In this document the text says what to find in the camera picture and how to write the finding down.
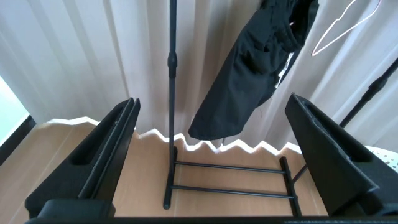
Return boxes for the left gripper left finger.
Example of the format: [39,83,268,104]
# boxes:
[24,98,141,218]

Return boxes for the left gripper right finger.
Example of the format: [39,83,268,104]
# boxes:
[285,93,398,217]

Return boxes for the black shorts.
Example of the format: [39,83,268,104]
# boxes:
[188,0,320,141]

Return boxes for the white laundry basket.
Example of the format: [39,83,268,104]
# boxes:
[364,145,398,174]

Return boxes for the black clothes rack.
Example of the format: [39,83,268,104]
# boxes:
[163,0,398,218]

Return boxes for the beige curtain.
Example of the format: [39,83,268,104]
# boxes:
[0,0,398,153]

